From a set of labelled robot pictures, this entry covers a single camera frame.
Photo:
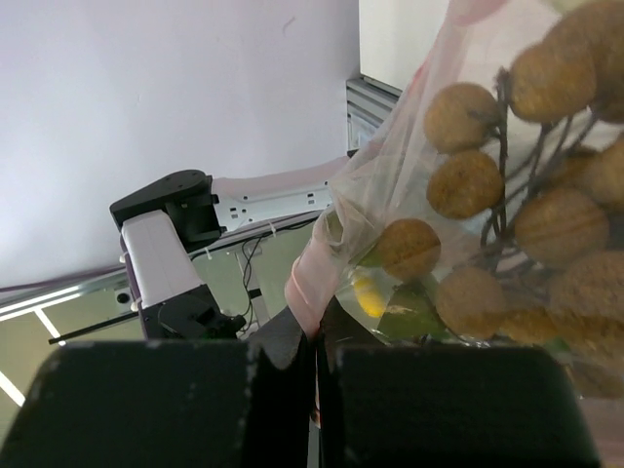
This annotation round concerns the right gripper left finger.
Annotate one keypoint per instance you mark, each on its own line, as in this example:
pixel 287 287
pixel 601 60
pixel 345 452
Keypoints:
pixel 169 403

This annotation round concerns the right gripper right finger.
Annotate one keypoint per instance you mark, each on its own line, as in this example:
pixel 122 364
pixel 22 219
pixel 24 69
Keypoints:
pixel 443 405

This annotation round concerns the clear pink-dotted zip bag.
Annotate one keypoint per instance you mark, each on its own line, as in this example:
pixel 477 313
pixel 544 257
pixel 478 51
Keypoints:
pixel 379 181

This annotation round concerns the bunch of tan longans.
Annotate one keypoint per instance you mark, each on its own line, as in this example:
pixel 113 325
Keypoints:
pixel 522 200

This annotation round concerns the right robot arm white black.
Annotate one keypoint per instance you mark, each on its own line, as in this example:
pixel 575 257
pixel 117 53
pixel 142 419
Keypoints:
pixel 161 225

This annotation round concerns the right aluminium frame post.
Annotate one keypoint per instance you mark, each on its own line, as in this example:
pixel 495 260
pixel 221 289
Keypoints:
pixel 369 103

